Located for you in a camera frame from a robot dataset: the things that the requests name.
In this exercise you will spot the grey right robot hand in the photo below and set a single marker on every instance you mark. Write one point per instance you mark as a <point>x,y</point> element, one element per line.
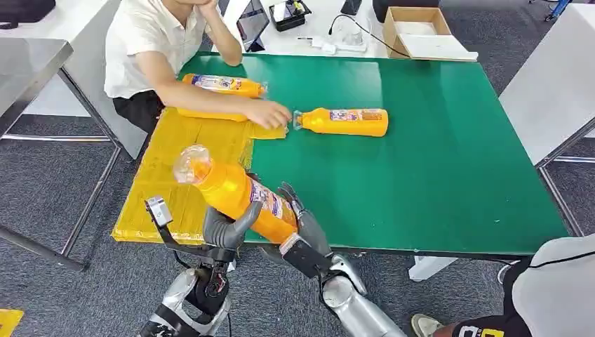
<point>313,228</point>

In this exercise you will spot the person's left hand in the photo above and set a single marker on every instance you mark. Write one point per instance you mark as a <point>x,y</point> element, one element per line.
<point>204,2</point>

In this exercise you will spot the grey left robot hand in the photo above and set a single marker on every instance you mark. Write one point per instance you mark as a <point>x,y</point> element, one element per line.
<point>225,232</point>

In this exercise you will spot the person's right hand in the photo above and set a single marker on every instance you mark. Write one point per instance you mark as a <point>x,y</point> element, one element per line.
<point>267,114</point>

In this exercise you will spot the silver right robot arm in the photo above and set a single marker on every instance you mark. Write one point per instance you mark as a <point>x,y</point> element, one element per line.
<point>358,311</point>

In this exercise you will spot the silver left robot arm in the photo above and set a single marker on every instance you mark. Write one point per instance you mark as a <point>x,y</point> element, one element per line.
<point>176,297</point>

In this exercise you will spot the dark tablet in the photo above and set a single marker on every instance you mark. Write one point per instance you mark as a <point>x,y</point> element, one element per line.
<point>251,23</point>

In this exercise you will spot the person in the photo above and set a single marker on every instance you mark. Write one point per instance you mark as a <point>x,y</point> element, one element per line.
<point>139,46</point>
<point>553,288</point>

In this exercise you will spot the yellow sheet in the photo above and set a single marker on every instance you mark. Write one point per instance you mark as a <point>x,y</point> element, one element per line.
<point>158,186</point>

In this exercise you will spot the black tray box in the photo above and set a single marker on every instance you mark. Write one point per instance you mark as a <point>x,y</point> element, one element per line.
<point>288,15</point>

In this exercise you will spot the white power adapter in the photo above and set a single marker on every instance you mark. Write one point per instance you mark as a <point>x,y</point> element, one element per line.
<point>325,47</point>

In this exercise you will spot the clear plastic container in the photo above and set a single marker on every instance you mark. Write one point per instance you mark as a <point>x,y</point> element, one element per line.
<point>351,36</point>

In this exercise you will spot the white desk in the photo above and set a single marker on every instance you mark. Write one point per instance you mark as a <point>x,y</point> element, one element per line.
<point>321,9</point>

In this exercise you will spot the white table foot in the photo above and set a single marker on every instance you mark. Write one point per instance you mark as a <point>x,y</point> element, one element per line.
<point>427,269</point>

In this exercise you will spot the white table with metal legs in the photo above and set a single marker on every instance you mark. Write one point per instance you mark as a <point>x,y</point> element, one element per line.
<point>544,83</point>
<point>88,37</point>

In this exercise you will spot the small black device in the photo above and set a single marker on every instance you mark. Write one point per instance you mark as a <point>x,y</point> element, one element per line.
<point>351,5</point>

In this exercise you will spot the green table mat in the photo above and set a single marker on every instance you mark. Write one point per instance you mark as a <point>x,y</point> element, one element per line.
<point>441,163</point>

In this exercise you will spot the cardboard box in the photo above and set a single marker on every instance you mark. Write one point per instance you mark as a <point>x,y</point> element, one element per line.
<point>390,28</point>

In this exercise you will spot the white paper sheet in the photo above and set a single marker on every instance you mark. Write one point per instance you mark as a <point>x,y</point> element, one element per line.
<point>418,28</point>

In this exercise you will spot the black bag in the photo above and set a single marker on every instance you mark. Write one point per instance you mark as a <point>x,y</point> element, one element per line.
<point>23,9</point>

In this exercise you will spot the white flat board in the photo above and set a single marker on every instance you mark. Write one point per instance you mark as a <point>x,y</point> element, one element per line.
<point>437,46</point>

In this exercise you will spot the steel table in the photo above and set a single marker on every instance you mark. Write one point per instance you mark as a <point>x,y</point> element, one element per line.
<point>28,65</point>

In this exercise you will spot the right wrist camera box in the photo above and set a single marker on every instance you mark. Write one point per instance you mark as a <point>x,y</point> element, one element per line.
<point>304,258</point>

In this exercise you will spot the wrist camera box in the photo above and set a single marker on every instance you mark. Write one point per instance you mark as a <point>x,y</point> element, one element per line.
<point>159,211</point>
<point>304,258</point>

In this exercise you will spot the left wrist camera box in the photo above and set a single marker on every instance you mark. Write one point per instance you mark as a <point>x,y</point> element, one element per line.
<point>159,211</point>

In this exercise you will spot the blue frame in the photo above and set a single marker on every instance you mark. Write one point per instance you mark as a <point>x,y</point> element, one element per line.
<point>558,7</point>

